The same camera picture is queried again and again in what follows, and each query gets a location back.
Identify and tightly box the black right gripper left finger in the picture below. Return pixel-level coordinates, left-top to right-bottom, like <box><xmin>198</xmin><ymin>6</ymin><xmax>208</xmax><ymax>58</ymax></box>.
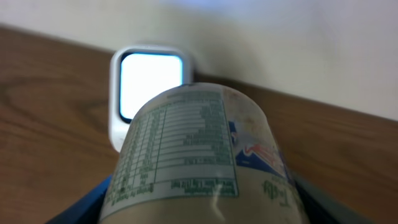
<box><xmin>46</xmin><ymin>175</ymin><xmax>112</xmax><ymax>224</ymax></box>

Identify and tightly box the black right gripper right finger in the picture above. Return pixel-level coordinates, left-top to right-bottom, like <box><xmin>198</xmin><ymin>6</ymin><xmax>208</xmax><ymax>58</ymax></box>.
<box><xmin>293</xmin><ymin>173</ymin><xmax>373</xmax><ymax>224</ymax></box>

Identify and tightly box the green lid jar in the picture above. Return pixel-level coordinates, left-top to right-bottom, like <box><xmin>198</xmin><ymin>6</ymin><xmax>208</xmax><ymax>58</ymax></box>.
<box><xmin>99</xmin><ymin>83</ymin><xmax>309</xmax><ymax>223</ymax></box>

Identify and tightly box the white barcode scanner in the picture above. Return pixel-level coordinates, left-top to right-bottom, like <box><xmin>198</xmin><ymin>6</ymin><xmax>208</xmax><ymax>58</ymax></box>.
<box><xmin>108</xmin><ymin>44</ymin><xmax>193</xmax><ymax>152</ymax></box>

